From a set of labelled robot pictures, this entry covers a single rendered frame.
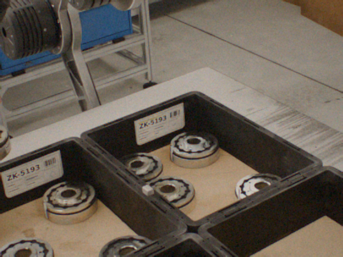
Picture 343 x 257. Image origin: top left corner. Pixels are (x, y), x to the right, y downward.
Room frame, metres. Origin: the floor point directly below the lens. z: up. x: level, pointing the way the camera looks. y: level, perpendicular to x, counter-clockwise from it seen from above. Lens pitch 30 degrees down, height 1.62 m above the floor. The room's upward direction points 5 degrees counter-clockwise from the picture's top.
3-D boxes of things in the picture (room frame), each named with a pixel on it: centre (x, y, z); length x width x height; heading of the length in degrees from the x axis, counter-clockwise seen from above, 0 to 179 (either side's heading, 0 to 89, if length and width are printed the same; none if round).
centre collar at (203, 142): (1.27, -0.05, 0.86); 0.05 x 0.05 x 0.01
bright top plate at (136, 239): (0.93, 0.09, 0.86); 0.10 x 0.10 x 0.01
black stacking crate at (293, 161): (1.14, -0.04, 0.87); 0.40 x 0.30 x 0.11; 32
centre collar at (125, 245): (0.93, 0.09, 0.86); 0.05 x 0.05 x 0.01
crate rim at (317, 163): (1.14, -0.04, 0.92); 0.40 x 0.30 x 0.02; 32
